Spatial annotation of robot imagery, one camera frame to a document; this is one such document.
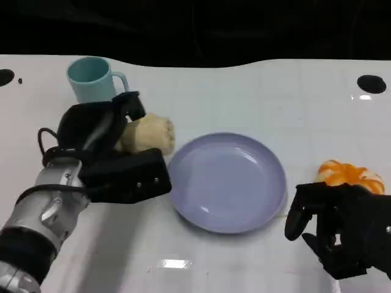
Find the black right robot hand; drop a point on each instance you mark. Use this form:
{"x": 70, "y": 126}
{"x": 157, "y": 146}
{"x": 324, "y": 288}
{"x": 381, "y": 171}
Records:
{"x": 351, "y": 219}

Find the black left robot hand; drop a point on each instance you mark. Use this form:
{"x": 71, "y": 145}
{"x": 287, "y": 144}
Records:
{"x": 82, "y": 125}

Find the pale green mug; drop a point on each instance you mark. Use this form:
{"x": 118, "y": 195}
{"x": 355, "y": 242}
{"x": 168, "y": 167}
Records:
{"x": 91, "y": 88}

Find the lilac plate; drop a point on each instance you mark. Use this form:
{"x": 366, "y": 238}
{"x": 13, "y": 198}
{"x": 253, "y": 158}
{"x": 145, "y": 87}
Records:
{"x": 227, "y": 183}

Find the black backdrop cloth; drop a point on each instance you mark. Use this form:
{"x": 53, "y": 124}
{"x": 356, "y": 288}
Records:
{"x": 195, "y": 27}

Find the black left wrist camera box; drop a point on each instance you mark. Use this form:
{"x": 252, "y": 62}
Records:
{"x": 128, "y": 177}

